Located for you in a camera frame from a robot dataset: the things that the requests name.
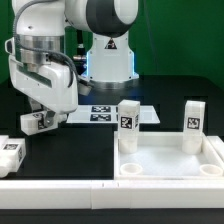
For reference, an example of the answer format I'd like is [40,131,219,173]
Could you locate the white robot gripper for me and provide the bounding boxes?
[8,55,78,127]

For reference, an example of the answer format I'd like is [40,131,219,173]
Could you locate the white square table top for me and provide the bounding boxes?
[114,132,224,180]

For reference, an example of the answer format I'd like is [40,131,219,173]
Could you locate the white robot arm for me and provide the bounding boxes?
[5,0,138,135]

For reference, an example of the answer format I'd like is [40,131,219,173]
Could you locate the white marker sheet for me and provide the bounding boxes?
[67,105,160,124]

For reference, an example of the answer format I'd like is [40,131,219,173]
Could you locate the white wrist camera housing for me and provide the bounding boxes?
[77,76,93,96]

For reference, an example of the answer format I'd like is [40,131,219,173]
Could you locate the white front obstacle rail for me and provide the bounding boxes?
[0,180,224,209]

